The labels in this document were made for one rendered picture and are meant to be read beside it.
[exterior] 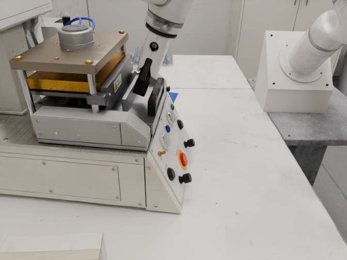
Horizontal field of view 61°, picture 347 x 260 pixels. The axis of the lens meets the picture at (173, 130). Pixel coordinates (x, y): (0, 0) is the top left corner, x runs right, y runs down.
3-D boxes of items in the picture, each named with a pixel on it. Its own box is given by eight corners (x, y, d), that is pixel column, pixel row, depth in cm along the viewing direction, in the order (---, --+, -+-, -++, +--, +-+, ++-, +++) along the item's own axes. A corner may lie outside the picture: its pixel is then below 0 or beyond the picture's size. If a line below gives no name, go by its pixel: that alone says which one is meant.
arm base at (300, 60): (323, 37, 118) (350, 9, 100) (330, 82, 114) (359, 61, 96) (276, 38, 118) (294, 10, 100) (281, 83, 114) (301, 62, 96)
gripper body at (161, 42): (176, 37, 62) (158, 83, 68) (180, 26, 70) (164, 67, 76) (142, 22, 61) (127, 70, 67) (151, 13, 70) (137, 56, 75)
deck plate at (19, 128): (-51, 141, 68) (-52, 137, 67) (29, 82, 97) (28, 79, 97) (146, 157, 64) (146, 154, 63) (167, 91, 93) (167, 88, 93)
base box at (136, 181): (-23, 194, 77) (-48, 140, 68) (46, 122, 109) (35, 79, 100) (180, 215, 73) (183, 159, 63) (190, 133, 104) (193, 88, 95)
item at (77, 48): (-7, 98, 65) (-28, 39, 58) (56, 55, 91) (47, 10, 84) (99, 106, 63) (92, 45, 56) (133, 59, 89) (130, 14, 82)
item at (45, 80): (30, 94, 67) (19, 53, 62) (69, 62, 86) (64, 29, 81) (103, 99, 66) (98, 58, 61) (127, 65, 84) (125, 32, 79)
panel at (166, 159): (182, 208, 74) (149, 150, 66) (189, 141, 99) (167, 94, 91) (189, 206, 73) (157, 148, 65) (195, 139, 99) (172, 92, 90)
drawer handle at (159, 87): (147, 115, 70) (146, 100, 68) (157, 90, 82) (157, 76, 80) (155, 116, 70) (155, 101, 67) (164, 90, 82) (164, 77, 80)
